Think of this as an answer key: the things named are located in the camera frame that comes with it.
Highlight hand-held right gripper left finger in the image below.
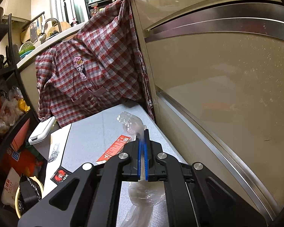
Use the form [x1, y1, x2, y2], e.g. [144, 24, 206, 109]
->
[17, 139, 142, 227]

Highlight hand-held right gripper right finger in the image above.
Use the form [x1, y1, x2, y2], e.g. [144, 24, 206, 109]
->
[144, 129, 268, 227]

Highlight red paper carton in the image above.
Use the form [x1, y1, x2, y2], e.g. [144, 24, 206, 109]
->
[95, 134, 134, 165]

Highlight clear plastic wrapper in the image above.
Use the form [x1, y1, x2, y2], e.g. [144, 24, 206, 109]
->
[117, 112, 167, 227]

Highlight black bin liner bag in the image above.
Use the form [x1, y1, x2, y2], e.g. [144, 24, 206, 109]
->
[18, 177, 43, 214]

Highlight beige round trash bin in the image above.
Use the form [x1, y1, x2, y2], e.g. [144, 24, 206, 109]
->
[15, 175, 45, 219]

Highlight grey felt mat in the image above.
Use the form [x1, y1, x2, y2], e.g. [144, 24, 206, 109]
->
[44, 103, 187, 227]

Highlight white paper with crab sticker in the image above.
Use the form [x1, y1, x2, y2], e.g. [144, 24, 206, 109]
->
[40, 124, 73, 194]

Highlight red plaid shirt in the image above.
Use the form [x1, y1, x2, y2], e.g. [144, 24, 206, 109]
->
[35, 0, 157, 128]

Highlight white pedal bin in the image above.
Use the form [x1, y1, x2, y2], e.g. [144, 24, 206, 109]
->
[28, 116, 56, 145]

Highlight green bag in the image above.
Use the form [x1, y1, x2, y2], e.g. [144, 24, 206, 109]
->
[26, 144, 46, 161]

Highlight beige drawer cabinet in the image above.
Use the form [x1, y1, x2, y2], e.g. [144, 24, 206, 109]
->
[129, 0, 284, 225]

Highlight orange sack blue print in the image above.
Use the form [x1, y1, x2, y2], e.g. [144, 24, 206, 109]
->
[1, 147, 43, 178]

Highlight black shelf rack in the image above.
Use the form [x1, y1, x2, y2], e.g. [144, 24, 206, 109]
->
[0, 13, 49, 227]

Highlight orange cardboard box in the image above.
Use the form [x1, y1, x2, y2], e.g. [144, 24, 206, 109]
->
[11, 118, 31, 152]

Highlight white rice sack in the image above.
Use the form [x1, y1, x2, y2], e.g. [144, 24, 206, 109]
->
[0, 167, 23, 206]

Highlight yellow plastic bag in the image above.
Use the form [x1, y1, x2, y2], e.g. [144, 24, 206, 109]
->
[18, 99, 31, 113]

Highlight beige sink cabinet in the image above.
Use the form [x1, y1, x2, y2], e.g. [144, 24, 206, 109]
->
[19, 61, 41, 123]

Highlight clear plastic food bags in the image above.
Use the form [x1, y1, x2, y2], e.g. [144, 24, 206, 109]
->
[0, 86, 24, 135]

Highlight white kitchen countertop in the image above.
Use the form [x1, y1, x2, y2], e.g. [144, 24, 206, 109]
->
[15, 0, 134, 70]

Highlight round wooden cutting board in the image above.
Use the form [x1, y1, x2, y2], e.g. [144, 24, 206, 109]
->
[47, 21, 73, 38]

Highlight green colander bowls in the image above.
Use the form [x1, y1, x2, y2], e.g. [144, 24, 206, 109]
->
[18, 41, 36, 60]

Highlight black spice rack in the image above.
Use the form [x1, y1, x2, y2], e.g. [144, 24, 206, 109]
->
[87, 0, 120, 17]

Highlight steel kitchen faucet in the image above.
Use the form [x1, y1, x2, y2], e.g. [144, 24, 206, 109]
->
[43, 18, 62, 33]

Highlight dark window frame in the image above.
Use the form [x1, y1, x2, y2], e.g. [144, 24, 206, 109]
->
[48, 0, 90, 25]

